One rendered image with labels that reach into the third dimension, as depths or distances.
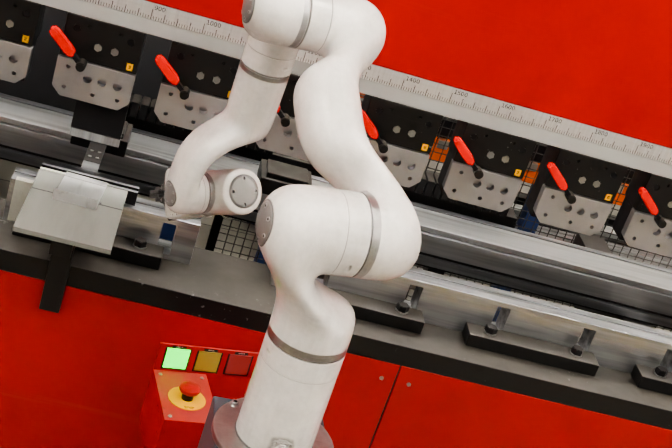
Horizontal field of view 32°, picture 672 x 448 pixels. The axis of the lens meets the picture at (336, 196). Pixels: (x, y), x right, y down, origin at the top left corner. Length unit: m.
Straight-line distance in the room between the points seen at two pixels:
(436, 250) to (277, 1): 1.11
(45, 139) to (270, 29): 0.98
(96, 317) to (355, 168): 0.90
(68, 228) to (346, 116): 0.72
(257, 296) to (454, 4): 0.71
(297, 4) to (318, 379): 0.56
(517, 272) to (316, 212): 1.31
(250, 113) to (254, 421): 0.57
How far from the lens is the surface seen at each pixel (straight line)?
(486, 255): 2.78
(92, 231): 2.23
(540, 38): 2.31
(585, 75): 2.36
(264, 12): 1.79
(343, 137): 1.67
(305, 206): 1.55
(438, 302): 2.53
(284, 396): 1.70
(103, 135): 2.39
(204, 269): 2.47
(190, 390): 2.21
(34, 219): 2.23
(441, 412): 2.53
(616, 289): 2.89
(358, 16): 1.83
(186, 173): 2.06
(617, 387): 2.63
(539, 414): 2.57
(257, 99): 2.03
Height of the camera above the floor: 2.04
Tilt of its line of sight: 23 degrees down
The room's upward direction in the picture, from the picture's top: 19 degrees clockwise
